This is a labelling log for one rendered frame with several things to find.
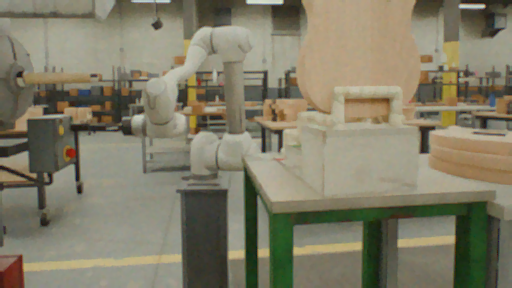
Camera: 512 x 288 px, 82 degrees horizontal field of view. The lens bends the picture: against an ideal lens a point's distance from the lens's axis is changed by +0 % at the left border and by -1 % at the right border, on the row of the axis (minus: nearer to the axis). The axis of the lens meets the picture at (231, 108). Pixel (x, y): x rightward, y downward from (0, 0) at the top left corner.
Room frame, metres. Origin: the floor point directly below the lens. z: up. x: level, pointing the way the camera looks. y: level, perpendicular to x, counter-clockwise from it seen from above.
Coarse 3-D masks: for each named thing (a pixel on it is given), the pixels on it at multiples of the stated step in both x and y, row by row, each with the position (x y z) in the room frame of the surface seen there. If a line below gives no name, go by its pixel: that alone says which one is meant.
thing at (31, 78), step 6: (24, 78) 0.84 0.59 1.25; (30, 78) 0.85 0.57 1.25; (36, 78) 0.85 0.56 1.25; (42, 78) 0.85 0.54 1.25; (48, 78) 0.85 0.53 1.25; (54, 78) 0.85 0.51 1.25; (60, 78) 0.85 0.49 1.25; (66, 78) 0.85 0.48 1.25; (72, 78) 0.86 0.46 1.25; (78, 78) 0.86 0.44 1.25; (84, 78) 0.86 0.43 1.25
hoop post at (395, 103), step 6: (396, 96) 0.78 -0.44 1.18; (390, 102) 0.79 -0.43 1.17; (396, 102) 0.78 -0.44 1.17; (390, 108) 0.79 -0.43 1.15; (396, 108) 0.78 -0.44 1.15; (390, 114) 0.79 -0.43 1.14; (396, 114) 0.78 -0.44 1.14; (390, 120) 0.79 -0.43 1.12; (396, 120) 0.78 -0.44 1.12; (390, 126) 0.79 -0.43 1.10; (396, 126) 0.78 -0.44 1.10
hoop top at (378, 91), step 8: (336, 88) 0.76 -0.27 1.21; (344, 88) 0.76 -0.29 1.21; (352, 88) 0.76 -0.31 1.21; (360, 88) 0.77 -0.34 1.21; (368, 88) 0.77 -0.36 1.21; (376, 88) 0.77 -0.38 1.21; (384, 88) 0.78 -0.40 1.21; (392, 88) 0.78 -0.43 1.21; (400, 88) 0.78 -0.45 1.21; (344, 96) 0.76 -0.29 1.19; (352, 96) 0.76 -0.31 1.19; (360, 96) 0.77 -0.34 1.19; (368, 96) 0.77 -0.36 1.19; (376, 96) 0.77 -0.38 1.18; (384, 96) 0.78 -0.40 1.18; (392, 96) 0.78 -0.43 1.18
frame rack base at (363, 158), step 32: (320, 128) 0.78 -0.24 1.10; (352, 128) 0.77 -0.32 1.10; (384, 128) 0.76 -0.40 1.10; (416, 128) 0.77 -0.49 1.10; (320, 160) 0.75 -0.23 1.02; (352, 160) 0.75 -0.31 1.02; (384, 160) 0.76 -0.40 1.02; (416, 160) 0.77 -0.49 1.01; (320, 192) 0.75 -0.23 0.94; (352, 192) 0.75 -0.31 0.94; (384, 192) 0.76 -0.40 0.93
